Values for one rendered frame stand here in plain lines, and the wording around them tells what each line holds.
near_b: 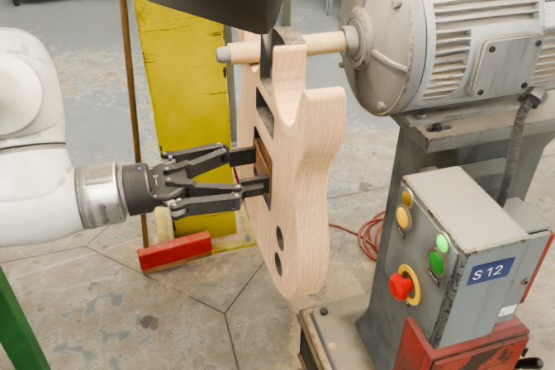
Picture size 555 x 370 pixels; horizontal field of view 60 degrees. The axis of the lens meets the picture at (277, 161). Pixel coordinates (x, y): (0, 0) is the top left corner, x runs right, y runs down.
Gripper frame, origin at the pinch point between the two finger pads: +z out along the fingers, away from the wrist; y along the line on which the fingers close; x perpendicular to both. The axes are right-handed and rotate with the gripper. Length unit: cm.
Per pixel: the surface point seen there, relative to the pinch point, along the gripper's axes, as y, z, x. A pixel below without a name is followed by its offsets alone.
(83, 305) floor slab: -72, -51, -113
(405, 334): 5, 33, -51
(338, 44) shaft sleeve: -7.6, 14.4, 15.8
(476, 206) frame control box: 19.6, 24.3, 3.8
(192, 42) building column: -95, 2, -21
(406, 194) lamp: 14.0, 17.2, 2.8
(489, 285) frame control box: 26.8, 23.6, -3.4
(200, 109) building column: -94, 3, -46
